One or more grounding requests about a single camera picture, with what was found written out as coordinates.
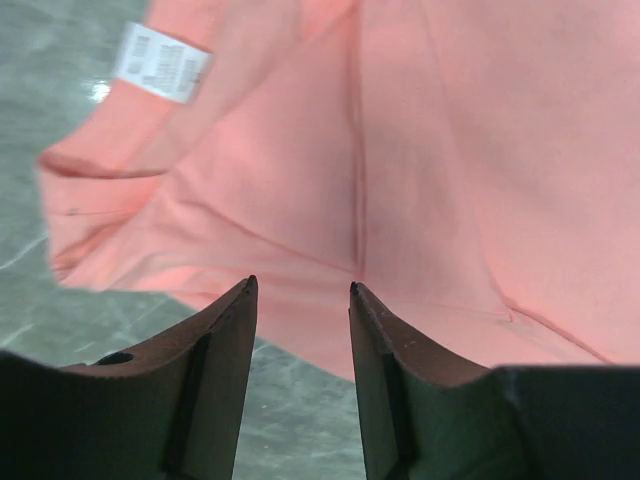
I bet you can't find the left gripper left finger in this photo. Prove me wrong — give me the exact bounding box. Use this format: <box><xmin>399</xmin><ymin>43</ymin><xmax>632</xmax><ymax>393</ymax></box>
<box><xmin>1</xmin><ymin>277</ymin><xmax>258</xmax><ymax>479</ymax></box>

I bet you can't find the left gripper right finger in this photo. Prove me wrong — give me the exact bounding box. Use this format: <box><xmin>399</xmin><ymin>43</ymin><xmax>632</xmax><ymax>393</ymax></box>
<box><xmin>349</xmin><ymin>283</ymin><xmax>639</xmax><ymax>479</ymax></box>

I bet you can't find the pink t-shirt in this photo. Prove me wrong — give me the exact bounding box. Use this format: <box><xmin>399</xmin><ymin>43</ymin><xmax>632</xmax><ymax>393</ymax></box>
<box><xmin>38</xmin><ymin>1</ymin><xmax>639</xmax><ymax>378</ymax></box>

